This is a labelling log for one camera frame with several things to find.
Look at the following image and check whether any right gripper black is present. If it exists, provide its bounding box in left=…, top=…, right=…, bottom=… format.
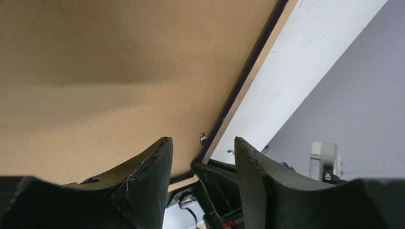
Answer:
left=166, top=160, right=245, bottom=229

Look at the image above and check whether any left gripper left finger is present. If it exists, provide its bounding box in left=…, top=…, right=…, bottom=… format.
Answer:
left=0, top=137, right=173, bottom=229

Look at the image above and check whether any blue wooden photo frame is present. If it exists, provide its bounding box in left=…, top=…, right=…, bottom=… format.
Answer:
left=0, top=0, right=292, bottom=190

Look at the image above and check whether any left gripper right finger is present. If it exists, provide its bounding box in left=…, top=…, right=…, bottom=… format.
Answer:
left=234, top=137, right=405, bottom=229

